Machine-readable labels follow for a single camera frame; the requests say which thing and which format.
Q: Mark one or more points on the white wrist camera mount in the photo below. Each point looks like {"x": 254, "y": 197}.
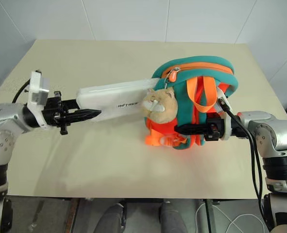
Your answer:
{"x": 37, "y": 83}
{"x": 226, "y": 128}

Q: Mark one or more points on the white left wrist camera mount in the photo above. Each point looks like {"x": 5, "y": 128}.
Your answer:
{"x": 37, "y": 83}

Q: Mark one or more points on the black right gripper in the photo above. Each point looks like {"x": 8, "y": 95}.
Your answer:
{"x": 216, "y": 129}

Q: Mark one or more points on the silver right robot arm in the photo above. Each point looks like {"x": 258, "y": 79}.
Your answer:
{"x": 272, "y": 131}

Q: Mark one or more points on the black table leg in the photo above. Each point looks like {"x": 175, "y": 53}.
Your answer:
{"x": 209, "y": 216}

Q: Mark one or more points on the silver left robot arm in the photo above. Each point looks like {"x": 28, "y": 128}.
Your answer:
{"x": 5, "y": 116}

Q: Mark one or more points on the rusty brown metal bar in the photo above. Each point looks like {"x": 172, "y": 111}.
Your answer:
{"x": 72, "y": 216}

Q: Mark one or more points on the orange and teal backpack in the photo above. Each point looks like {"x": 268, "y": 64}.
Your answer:
{"x": 199, "y": 65}

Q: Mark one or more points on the dark grey rounded shape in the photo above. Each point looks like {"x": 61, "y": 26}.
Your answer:
{"x": 113, "y": 218}

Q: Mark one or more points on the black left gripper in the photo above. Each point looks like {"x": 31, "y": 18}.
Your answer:
{"x": 51, "y": 106}

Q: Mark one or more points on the tan plush toy orange outfit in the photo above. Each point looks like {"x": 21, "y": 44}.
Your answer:
{"x": 161, "y": 103}

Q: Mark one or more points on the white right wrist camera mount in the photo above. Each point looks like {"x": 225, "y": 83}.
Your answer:
{"x": 226, "y": 128}

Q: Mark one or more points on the white rectangular pouch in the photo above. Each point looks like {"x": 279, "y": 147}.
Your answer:
{"x": 104, "y": 97}

